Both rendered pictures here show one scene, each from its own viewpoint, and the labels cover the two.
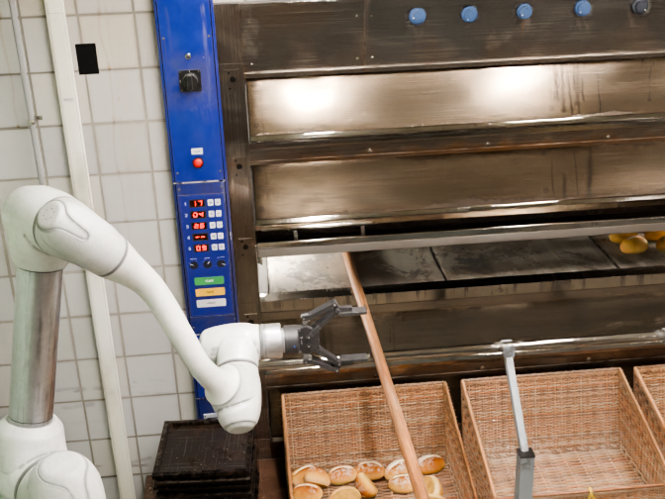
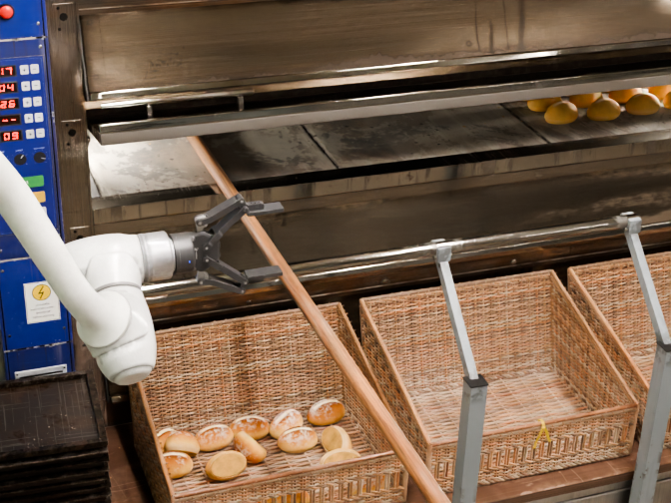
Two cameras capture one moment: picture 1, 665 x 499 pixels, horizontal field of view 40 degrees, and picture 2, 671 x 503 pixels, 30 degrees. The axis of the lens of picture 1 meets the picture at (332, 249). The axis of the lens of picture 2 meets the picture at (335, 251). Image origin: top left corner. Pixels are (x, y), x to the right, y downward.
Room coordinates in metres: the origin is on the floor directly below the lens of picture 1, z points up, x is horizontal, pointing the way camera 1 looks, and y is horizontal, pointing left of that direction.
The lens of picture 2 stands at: (0.01, 0.39, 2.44)
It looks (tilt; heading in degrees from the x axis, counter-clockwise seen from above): 28 degrees down; 344
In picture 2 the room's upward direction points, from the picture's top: 2 degrees clockwise
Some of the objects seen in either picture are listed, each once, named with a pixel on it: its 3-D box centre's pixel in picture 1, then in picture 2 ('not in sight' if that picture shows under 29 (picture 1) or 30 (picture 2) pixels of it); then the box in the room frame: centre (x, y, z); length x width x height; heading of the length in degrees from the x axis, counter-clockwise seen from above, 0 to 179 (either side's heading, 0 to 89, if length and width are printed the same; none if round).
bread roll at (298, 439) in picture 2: (403, 481); (298, 437); (2.39, -0.20, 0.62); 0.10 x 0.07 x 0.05; 91
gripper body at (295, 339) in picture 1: (301, 339); (195, 251); (2.05, 0.09, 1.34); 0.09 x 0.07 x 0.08; 95
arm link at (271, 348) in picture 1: (272, 341); (156, 255); (2.04, 0.16, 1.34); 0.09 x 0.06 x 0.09; 5
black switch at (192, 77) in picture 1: (189, 73); not in sight; (2.53, 0.38, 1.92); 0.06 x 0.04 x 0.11; 95
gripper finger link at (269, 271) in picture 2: (353, 357); (263, 272); (2.06, -0.05, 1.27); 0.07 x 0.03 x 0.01; 95
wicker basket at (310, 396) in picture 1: (374, 463); (263, 417); (2.36, -0.11, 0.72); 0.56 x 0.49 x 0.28; 95
